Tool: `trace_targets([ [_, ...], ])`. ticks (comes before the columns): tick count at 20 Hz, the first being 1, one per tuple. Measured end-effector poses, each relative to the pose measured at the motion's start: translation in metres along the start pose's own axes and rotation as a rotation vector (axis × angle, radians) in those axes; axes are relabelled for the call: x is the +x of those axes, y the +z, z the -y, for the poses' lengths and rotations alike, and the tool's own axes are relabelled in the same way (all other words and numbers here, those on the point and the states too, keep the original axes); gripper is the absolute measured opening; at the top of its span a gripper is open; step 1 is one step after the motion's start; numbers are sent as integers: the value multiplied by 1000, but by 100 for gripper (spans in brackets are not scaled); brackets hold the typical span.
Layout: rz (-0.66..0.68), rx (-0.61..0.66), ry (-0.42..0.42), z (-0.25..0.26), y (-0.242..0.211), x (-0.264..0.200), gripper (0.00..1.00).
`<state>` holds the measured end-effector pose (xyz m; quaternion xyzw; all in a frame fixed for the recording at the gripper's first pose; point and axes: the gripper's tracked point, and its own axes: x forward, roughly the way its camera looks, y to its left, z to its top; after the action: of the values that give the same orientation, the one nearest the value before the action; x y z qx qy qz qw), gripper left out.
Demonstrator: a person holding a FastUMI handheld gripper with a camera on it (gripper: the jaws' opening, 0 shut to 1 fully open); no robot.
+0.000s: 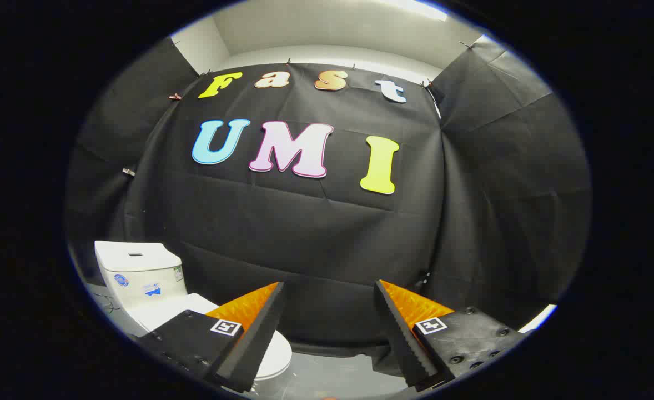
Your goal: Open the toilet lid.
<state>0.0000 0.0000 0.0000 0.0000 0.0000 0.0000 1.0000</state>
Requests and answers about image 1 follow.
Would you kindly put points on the white toilet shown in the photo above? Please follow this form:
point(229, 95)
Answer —
point(138, 272)

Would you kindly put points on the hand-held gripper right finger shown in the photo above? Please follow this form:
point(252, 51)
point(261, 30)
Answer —
point(402, 339)

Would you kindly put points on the black backdrop cloth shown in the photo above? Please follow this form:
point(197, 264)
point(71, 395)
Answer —
point(316, 233)

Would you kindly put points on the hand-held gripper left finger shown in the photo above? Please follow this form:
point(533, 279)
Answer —
point(260, 333)

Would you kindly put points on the silver cloth clip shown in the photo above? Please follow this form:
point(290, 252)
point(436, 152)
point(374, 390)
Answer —
point(129, 172)

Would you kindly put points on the white toilet lid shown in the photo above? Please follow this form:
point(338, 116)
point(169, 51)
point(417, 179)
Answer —
point(185, 308)

